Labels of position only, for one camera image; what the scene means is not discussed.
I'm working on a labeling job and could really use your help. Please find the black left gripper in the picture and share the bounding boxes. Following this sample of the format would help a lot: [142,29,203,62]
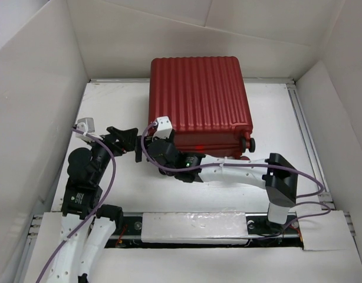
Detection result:
[86,126,138,183]

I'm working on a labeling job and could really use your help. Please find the red hard-shell suitcase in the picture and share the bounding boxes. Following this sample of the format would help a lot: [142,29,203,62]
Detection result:
[148,56,256,159]

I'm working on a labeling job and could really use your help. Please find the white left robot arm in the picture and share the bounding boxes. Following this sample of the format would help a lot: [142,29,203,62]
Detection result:
[45,124,138,282]

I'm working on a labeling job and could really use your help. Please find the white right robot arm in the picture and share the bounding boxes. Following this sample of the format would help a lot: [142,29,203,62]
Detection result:
[140,137,298,232]

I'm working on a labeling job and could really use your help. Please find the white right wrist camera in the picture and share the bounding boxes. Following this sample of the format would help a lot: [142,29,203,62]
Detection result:
[153,116,173,139]

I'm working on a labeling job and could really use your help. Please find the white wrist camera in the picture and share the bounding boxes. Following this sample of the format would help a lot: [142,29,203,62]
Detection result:
[153,116,173,139]
[73,117,99,143]

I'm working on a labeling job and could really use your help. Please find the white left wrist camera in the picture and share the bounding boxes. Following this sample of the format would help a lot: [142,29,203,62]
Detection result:
[73,117,99,143]

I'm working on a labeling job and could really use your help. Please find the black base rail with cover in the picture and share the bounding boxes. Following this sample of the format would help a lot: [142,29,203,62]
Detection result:
[89,211,304,249]

